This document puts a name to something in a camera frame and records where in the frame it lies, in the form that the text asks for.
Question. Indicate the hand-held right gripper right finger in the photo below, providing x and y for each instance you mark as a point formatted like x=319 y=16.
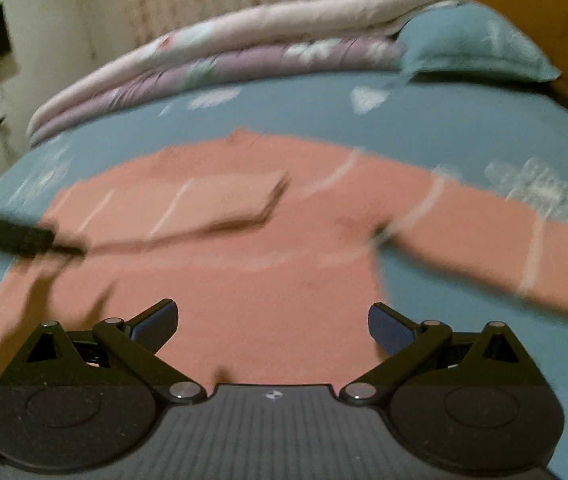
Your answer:
x=389 y=327

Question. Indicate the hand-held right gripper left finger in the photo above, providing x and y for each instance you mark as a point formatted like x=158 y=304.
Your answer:
x=156 y=322

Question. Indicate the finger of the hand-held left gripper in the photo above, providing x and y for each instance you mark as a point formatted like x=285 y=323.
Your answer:
x=29 y=242

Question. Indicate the pink striped knit sweater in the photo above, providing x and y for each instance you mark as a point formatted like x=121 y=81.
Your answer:
x=264 y=260

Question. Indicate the blue printed bed sheet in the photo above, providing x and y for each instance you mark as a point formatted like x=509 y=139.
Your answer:
x=414 y=120

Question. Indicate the purple floral folded quilt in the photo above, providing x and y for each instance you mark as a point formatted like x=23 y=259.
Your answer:
x=264 y=67

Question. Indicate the blue printed pillow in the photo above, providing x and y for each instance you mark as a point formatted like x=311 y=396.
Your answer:
x=474 y=45

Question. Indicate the pink floral folded quilt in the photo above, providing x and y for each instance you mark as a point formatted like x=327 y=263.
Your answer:
x=289 y=25

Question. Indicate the wooden headboard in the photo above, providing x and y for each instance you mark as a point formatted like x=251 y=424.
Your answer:
x=539 y=10

